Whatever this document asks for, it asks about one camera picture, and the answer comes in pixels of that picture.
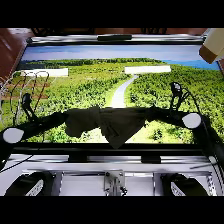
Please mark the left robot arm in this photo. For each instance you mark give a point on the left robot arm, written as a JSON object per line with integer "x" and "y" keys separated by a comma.
{"x": 40, "y": 125}

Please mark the cardboard box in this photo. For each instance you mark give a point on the cardboard box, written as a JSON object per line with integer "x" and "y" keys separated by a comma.
{"x": 215, "y": 45}

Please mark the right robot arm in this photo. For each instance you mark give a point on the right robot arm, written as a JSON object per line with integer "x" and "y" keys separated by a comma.
{"x": 173, "y": 117}

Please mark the dark grey garment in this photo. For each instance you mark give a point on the dark grey garment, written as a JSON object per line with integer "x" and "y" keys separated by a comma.
{"x": 113, "y": 126}

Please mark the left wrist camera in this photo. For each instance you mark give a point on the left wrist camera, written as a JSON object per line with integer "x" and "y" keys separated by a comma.
{"x": 26, "y": 101}

